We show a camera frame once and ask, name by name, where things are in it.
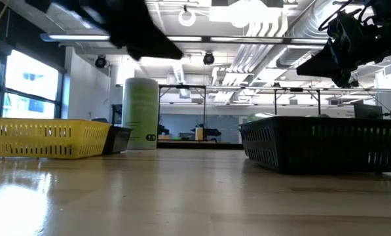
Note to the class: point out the round white ceiling lamp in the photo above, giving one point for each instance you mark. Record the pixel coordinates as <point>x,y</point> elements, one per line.
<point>187,16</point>

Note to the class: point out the yellow plastic basket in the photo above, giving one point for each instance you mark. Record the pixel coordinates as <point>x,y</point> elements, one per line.
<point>44,137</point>

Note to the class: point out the green disinfecting wipes canister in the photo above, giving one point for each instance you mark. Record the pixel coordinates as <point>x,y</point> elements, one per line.
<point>139,111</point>

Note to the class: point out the black ceiling spotlight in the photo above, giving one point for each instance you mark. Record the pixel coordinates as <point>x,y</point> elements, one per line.
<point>209,58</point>
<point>100,61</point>

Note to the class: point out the black plastic basket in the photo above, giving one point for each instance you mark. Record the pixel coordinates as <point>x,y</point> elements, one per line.
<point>118,139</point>
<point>323,144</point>

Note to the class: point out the long ceiling light bar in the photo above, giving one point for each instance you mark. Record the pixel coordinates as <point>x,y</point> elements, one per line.
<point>231,39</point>

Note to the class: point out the silver ceiling duct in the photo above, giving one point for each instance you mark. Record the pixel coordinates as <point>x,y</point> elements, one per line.
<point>280,59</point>

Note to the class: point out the dark computer monitor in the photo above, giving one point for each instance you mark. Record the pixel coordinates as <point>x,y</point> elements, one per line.
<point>368,111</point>

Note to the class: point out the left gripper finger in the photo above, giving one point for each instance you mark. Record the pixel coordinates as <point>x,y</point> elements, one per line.
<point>156,49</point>

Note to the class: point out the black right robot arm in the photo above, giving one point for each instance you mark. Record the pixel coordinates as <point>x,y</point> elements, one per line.
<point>388,13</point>

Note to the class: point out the large window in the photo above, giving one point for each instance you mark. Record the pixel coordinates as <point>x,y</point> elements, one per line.
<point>31,82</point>

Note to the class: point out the black frame stand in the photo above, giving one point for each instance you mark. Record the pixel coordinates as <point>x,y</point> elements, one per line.
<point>182,86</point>
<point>296,89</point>

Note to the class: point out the small background robot arm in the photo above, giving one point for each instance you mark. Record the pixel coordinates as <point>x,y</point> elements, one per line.
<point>211,132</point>

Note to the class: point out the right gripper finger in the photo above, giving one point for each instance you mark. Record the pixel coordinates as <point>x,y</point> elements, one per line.
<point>343,79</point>
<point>319,64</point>

